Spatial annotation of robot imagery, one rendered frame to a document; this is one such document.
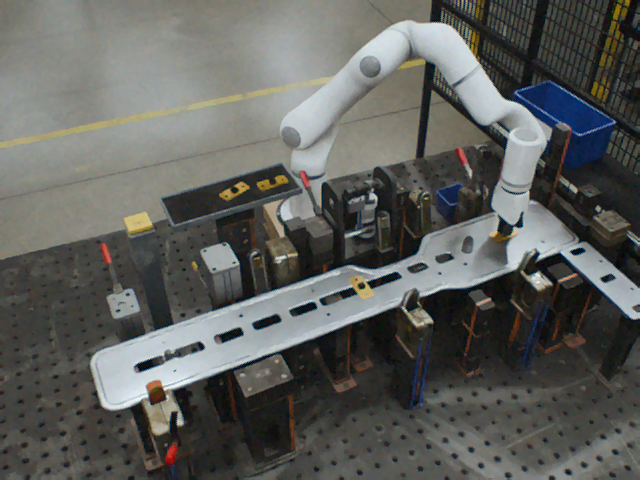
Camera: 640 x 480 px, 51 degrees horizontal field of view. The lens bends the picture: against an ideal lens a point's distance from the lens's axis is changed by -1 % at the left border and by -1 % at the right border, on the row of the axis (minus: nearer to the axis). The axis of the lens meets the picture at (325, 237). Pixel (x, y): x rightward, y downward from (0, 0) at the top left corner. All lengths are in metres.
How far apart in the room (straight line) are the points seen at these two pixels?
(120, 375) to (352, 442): 0.63
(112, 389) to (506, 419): 1.04
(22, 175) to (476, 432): 3.08
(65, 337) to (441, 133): 2.76
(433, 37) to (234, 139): 2.58
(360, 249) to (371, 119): 2.45
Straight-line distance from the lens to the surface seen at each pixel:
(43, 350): 2.24
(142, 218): 1.85
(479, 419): 1.98
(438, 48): 1.78
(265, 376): 1.61
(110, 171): 4.10
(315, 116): 2.03
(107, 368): 1.73
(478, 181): 2.06
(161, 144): 4.25
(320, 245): 1.89
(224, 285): 1.78
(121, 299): 1.79
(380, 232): 1.92
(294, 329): 1.73
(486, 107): 1.80
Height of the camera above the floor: 2.32
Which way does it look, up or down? 42 degrees down
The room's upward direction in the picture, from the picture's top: straight up
